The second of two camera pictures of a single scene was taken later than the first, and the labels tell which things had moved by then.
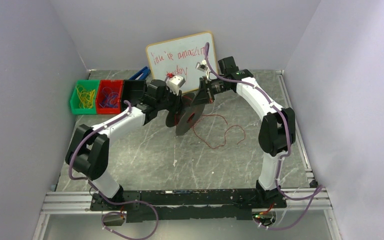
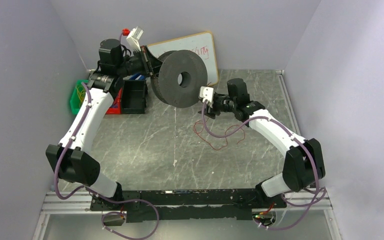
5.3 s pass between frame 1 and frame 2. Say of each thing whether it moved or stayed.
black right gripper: moved
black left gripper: moved
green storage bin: stayed
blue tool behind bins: stayed
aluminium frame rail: stayed
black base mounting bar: stayed
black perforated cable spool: moved
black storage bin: stayed
